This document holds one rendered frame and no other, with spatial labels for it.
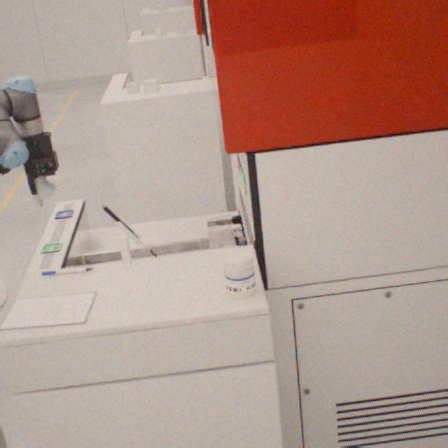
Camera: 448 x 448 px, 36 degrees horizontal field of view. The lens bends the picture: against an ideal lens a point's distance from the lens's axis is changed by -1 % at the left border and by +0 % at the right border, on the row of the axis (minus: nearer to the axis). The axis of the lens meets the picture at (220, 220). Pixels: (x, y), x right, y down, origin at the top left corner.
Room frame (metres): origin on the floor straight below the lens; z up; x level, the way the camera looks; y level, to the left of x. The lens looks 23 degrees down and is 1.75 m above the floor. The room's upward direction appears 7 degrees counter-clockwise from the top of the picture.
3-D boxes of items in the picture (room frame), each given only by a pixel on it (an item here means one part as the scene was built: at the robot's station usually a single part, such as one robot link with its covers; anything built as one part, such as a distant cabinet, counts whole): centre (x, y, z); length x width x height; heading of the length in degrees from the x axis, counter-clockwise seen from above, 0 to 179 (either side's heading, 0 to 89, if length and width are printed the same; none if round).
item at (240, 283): (1.44, -0.03, 1.01); 0.07 x 0.07 x 0.10
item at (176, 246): (2.02, 0.20, 0.84); 0.50 x 0.02 x 0.03; 91
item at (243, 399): (1.82, 0.24, 0.41); 0.97 x 0.64 x 0.82; 1
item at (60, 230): (1.97, 0.50, 0.89); 0.55 x 0.09 x 0.14; 1
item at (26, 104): (1.84, 0.49, 1.40); 0.09 x 0.08 x 0.11; 125
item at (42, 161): (1.84, 0.48, 1.25); 0.09 x 0.08 x 0.12; 91
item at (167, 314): (1.52, 0.23, 0.89); 0.62 x 0.35 x 0.14; 91
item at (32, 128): (1.84, 0.49, 1.33); 0.08 x 0.08 x 0.05
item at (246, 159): (2.10, -0.08, 1.02); 0.82 x 0.03 x 0.40; 1
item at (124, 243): (1.66, 0.24, 1.03); 0.06 x 0.04 x 0.13; 91
